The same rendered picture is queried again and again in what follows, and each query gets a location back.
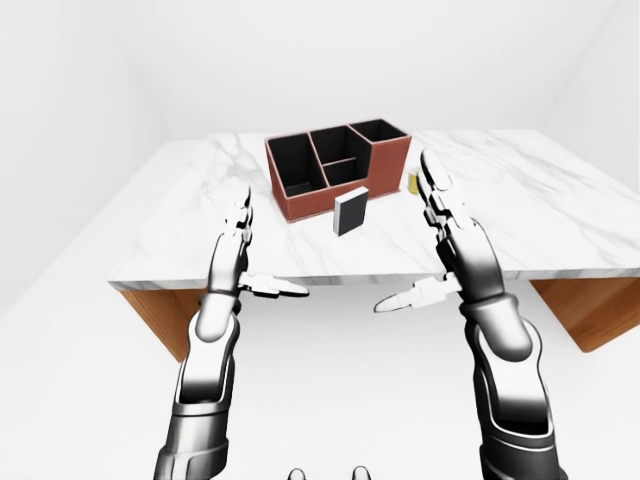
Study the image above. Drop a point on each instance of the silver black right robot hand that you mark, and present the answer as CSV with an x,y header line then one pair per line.
x,y
477,265

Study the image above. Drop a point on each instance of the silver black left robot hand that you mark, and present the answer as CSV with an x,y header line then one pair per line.
x,y
224,265

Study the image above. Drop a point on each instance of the black book with white pages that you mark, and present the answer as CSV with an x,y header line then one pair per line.
x,y
352,212

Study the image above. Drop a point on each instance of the red-brown desk caddy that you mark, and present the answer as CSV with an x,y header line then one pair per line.
x,y
385,160

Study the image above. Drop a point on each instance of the wooden table support panel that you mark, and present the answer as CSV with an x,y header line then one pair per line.
x,y
590,310
165,315

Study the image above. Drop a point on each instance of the small yellow cylinder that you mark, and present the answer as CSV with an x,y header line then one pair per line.
x,y
413,182

